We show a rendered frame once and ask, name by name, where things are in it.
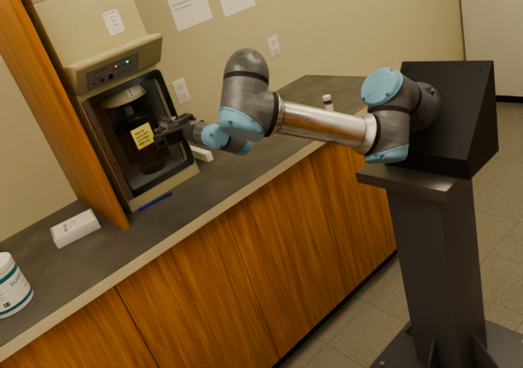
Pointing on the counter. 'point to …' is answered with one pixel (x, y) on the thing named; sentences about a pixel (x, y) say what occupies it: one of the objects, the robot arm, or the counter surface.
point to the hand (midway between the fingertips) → (161, 127)
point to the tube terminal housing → (93, 36)
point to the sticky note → (142, 135)
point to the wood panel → (53, 107)
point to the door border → (107, 149)
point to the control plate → (112, 71)
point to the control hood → (150, 41)
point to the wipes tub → (12, 287)
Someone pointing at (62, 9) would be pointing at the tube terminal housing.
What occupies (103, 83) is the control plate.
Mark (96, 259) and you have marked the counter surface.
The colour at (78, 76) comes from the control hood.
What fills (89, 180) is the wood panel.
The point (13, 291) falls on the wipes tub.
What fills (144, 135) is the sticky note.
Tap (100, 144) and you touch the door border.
